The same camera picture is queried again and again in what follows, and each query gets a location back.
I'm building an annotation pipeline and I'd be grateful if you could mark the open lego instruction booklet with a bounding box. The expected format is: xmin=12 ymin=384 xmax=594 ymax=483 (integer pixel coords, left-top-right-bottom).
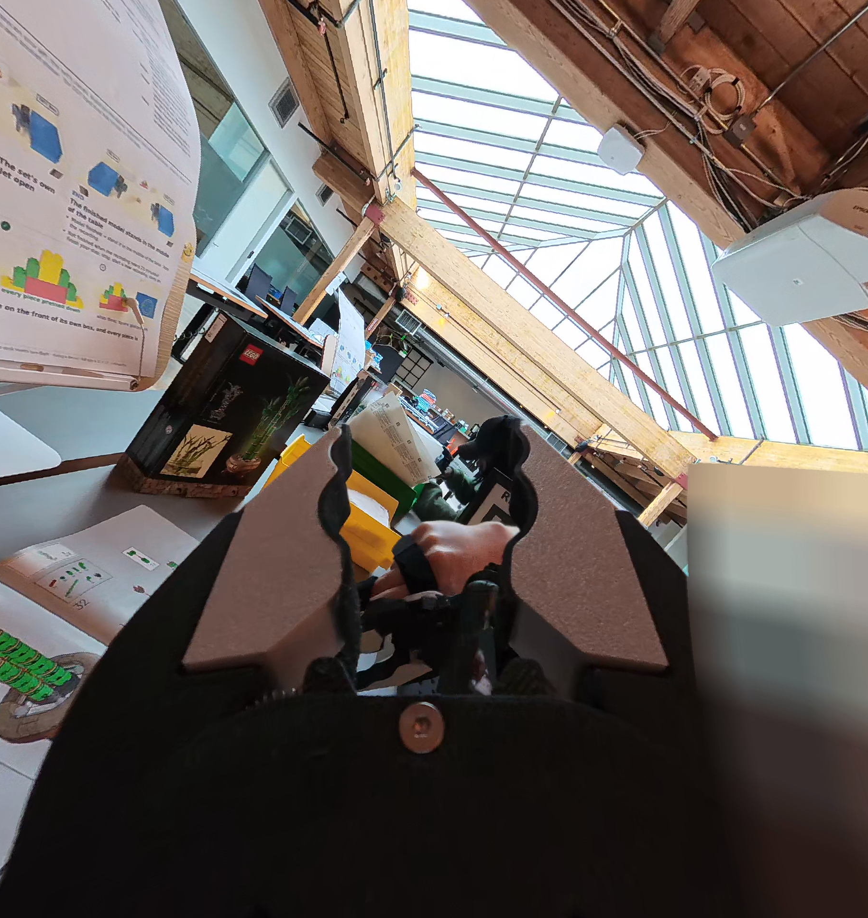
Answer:
xmin=0 ymin=505 xmax=201 ymax=901

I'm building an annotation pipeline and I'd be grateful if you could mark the white ceiling access point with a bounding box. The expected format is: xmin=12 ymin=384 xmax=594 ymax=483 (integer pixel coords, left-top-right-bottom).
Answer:
xmin=596 ymin=125 xmax=647 ymax=176

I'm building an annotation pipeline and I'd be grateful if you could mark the printed instruction sheet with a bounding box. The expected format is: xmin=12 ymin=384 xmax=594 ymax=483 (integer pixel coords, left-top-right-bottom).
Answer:
xmin=0 ymin=0 xmax=202 ymax=393

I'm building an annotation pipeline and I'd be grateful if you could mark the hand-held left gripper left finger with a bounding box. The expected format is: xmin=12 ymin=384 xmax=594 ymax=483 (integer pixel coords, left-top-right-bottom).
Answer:
xmin=181 ymin=425 xmax=366 ymax=682

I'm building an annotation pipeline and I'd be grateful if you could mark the black lego set box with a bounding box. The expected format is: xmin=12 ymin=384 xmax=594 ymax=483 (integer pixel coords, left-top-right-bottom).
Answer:
xmin=116 ymin=313 xmax=332 ymax=500

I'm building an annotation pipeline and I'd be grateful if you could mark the person's right hand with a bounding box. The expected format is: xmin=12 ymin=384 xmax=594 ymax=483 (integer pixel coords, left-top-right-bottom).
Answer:
xmin=371 ymin=520 xmax=521 ymax=601

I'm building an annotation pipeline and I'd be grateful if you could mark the yellow plastic bin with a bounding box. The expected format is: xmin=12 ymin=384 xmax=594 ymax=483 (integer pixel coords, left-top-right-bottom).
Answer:
xmin=265 ymin=433 xmax=406 ymax=576

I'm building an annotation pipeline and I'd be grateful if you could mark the white printed paper sheet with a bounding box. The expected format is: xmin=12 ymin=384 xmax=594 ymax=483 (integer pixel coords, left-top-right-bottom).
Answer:
xmin=348 ymin=391 xmax=443 ymax=489

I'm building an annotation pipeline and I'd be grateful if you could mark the red ceiling pipe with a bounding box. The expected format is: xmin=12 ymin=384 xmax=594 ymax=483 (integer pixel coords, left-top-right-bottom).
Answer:
xmin=411 ymin=167 xmax=719 ymax=441

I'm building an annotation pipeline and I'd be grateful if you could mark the white ceiling projector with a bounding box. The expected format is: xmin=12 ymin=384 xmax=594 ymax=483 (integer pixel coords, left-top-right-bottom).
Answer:
xmin=711 ymin=188 xmax=868 ymax=328

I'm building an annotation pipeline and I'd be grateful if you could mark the wall air vent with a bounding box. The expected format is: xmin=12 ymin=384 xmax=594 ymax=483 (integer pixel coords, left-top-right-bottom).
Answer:
xmin=268 ymin=76 xmax=300 ymax=129

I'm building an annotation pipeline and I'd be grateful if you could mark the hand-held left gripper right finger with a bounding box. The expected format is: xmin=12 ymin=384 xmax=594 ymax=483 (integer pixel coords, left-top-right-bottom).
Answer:
xmin=498 ymin=422 xmax=671 ymax=678

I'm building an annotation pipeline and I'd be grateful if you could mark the coiled ceiling cable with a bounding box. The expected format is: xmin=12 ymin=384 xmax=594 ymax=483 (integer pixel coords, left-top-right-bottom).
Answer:
xmin=681 ymin=65 xmax=747 ymax=124

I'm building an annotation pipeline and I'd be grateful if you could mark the green plastic bin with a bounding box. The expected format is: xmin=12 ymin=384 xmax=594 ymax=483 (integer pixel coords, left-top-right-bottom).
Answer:
xmin=348 ymin=437 xmax=422 ymax=519

